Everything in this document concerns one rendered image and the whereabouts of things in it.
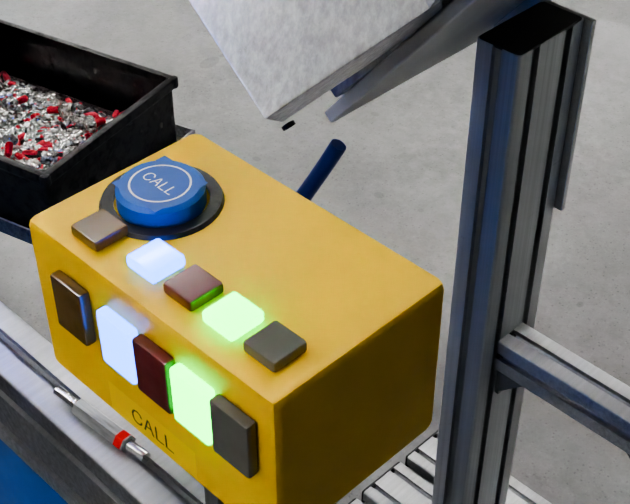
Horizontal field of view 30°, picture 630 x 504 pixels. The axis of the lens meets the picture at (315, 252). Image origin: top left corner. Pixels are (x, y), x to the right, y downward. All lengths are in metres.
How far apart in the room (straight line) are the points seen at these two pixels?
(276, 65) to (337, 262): 0.38
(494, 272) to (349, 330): 0.64
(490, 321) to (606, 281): 1.05
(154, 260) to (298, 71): 0.38
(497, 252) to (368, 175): 1.31
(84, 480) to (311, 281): 0.30
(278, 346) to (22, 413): 0.35
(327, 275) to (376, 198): 1.83
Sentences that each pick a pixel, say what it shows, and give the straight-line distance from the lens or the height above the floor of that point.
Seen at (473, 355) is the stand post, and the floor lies 0.57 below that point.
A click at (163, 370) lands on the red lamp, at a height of 1.05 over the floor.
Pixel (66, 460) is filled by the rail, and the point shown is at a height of 0.83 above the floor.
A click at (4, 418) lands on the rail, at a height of 0.81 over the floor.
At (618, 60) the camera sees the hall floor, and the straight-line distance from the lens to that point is 2.84.
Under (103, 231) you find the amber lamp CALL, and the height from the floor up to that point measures 1.08.
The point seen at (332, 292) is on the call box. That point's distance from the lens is 0.48.
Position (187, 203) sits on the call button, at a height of 1.08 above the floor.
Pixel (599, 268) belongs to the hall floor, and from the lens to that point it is 2.21.
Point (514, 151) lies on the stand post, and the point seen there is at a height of 0.81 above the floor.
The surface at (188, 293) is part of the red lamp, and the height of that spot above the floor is 1.08.
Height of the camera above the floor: 1.39
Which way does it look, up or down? 40 degrees down
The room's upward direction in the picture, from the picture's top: straight up
